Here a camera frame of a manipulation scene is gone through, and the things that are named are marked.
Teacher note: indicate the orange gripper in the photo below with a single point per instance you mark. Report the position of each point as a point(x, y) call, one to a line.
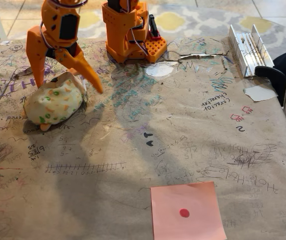
point(63, 53)

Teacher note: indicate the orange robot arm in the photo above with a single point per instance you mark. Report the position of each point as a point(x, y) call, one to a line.
point(122, 30)

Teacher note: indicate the spotted cream plush toy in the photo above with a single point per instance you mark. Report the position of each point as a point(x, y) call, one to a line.
point(55, 105)

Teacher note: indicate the grey tape piece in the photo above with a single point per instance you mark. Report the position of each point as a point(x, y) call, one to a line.
point(260, 93)

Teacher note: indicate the pink sticky note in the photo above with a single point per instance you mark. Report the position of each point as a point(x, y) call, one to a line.
point(182, 197)

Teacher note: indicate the scribbled brown paper cover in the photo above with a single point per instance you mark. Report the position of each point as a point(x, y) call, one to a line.
point(107, 175)

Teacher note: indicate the black clamp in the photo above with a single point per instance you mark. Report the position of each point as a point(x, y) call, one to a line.
point(273, 75)

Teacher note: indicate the small red round object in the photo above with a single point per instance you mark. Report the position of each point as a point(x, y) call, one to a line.
point(184, 213)

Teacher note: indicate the grey yellow patterned rug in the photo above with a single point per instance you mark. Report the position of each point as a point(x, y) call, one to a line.
point(208, 22)

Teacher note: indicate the aluminium miter box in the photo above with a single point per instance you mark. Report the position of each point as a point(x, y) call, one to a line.
point(248, 50)

